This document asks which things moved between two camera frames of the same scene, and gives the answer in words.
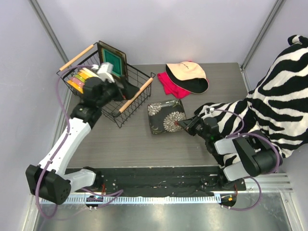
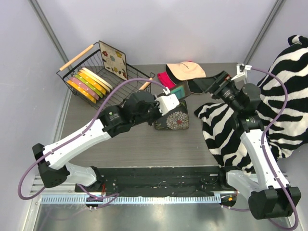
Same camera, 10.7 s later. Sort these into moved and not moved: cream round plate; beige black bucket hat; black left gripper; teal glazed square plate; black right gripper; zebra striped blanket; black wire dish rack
Moved: black left gripper; black right gripper; teal glazed square plate
Not moved: black wire dish rack; beige black bucket hat; zebra striped blanket; cream round plate
